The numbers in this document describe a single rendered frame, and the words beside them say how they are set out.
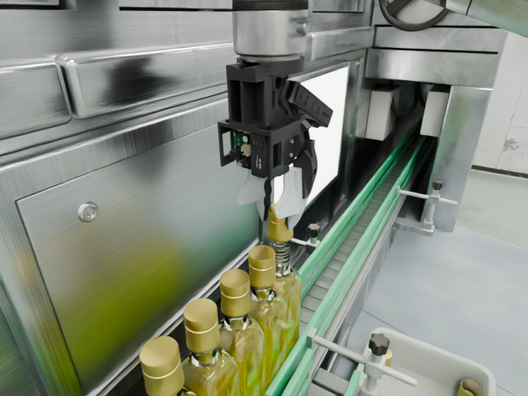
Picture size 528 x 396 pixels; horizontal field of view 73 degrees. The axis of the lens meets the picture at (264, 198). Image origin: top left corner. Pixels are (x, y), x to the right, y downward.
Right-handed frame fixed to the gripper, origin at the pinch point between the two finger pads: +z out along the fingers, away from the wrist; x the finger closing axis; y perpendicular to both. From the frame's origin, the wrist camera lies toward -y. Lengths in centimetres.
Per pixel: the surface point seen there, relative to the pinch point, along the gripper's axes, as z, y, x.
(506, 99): 52, -363, 10
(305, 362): 22.3, 2.7, 6.4
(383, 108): 9, -97, -18
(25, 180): -12.0, 24.5, -9.6
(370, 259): 32, -39, 2
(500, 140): 90, -363, 15
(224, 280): 2.4, 12.4, 0.6
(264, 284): 6.2, 6.9, 2.2
